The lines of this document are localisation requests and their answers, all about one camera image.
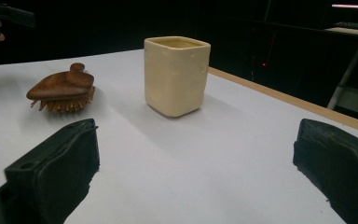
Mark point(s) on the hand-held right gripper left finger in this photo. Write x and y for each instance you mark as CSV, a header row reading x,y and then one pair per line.
x,y
52,174

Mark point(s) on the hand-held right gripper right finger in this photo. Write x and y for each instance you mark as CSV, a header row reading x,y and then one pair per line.
x,y
341,161

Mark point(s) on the wooden bristle brush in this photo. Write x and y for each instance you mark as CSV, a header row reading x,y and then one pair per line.
x,y
62,88

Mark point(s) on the cream square ceramic cup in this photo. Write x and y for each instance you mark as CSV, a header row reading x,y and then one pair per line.
x,y
175,77

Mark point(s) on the metal stand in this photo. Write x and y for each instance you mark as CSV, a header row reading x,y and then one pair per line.
x,y
351,84

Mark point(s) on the keyboard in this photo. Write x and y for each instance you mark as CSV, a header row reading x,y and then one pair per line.
x,y
355,26

